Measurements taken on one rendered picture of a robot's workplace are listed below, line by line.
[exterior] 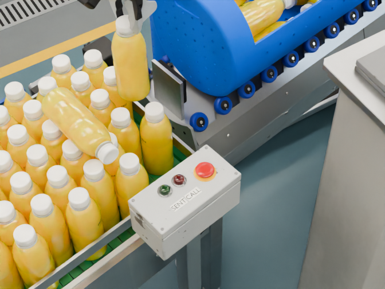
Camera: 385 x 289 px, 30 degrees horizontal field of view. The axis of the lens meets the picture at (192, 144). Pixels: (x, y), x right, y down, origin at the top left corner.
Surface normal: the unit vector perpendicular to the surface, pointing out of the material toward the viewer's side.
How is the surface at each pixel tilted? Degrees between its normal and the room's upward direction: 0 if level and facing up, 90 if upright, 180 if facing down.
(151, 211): 0
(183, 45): 90
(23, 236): 0
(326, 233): 90
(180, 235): 90
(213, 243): 90
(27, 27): 0
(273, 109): 70
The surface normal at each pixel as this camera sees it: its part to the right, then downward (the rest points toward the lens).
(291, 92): 0.62, 0.33
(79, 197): -0.02, -0.62
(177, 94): -0.75, 0.53
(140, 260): 0.66, 0.58
